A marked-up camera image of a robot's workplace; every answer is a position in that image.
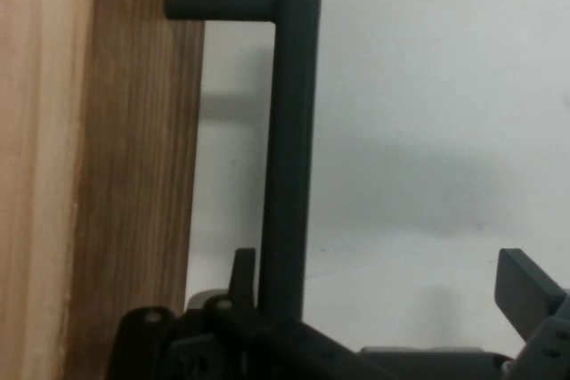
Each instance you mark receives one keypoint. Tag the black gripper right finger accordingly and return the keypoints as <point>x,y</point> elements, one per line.
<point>534,304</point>

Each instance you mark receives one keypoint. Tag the brown wooden cabinet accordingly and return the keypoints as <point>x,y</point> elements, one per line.
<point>35,131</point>

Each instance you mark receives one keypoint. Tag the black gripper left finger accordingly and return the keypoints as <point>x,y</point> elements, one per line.
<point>249,344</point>

